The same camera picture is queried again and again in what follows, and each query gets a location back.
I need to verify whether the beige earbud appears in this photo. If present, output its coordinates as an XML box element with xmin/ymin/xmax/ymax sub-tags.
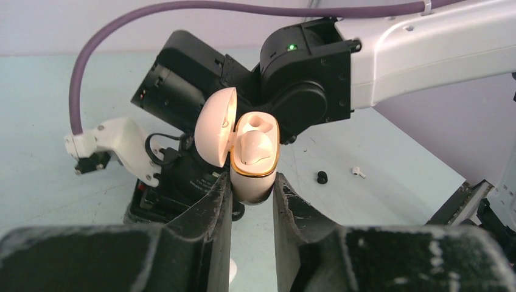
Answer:
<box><xmin>237</xmin><ymin>130</ymin><xmax>274</xmax><ymax>165</ymax></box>

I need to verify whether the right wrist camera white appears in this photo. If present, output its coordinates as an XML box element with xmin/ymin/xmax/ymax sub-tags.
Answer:
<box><xmin>64</xmin><ymin>117</ymin><xmax>161</xmax><ymax>187</ymax></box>

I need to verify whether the black earbud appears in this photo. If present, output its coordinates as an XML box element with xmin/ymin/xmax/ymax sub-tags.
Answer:
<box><xmin>316</xmin><ymin>171</ymin><xmax>328</xmax><ymax>184</ymax></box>

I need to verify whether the beige earbud case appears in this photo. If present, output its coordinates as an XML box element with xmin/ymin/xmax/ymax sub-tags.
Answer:
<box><xmin>194</xmin><ymin>88</ymin><xmax>280</xmax><ymax>205</ymax></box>

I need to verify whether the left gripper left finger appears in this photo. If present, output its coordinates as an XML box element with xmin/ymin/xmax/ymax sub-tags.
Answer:
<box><xmin>1</xmin><ymin>173</ymin><xmax>232</xmax><ymax>291</ymax></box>

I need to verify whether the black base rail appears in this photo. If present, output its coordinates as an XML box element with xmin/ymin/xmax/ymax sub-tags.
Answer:
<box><xmin>425</xmin><ymin>179</ymin><xmax>494</xmax><ymax>225</ymax></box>

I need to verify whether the white earbud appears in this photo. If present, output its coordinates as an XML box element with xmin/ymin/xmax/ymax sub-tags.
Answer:
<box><xmin>352</xmin><ymin>167</ymin><xmax>366</xmax><ymax>179</ymax></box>

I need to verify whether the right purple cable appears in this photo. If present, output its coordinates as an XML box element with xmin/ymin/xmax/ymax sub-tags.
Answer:
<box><xmin>68</xmin><ymin>0</ymin><xmax>464</xmax><ymax>136</ymax></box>

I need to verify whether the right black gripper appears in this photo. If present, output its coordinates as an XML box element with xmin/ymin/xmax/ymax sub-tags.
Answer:
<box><xmin>123</xmin><ymin>137</ymin><xmax>229</xmax><ymax>224</ymax></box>

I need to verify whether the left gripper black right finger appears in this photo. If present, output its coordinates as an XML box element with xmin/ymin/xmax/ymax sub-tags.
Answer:
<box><xmin>273</xmin><ymin>173</ymin><xmax>515</xmax><ymax>291</ymax></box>

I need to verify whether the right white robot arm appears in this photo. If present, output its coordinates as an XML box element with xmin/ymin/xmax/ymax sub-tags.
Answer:
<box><xmin>132</xmin><ymin>1</ymin><xmax>515</xmax><ymax>211</ymax></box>

